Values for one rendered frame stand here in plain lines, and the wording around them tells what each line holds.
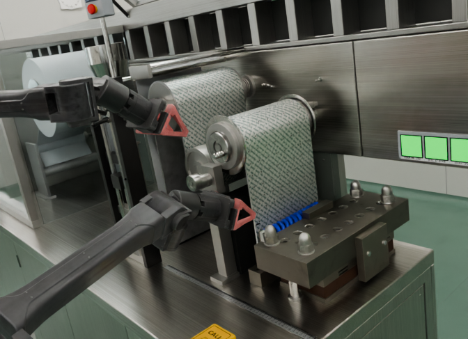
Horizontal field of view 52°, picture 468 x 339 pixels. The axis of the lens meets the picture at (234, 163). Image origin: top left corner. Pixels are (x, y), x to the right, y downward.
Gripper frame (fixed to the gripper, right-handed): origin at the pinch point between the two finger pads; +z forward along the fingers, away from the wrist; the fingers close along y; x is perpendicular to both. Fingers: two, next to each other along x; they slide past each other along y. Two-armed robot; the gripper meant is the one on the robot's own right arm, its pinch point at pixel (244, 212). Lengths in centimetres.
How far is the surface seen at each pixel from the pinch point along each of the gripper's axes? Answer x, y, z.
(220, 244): -10.3, -9.5, 3.2
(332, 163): 16.1, -5.4, 33.5
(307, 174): 11.7, -2.9, 21.5
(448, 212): 6, -85, 271
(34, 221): -29, -102, -12
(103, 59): 34, -76, -10
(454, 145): 25.2, 30.1, 28.9
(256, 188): 5.7, -2.1, 4.1
